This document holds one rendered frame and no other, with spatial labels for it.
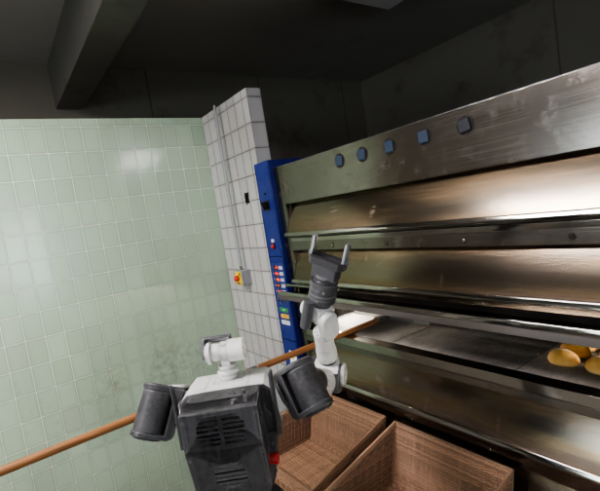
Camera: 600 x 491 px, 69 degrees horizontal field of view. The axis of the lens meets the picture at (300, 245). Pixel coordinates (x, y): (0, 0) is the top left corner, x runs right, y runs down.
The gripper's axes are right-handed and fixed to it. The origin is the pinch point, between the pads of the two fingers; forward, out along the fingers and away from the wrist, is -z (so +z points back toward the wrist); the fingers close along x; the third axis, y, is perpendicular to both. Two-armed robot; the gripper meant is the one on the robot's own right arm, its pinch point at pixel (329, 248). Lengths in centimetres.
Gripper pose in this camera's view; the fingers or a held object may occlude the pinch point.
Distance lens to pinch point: 131.2
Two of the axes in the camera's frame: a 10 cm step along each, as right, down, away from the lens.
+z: -1.3, 9.2, 3.7
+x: -8.7, -2.8, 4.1
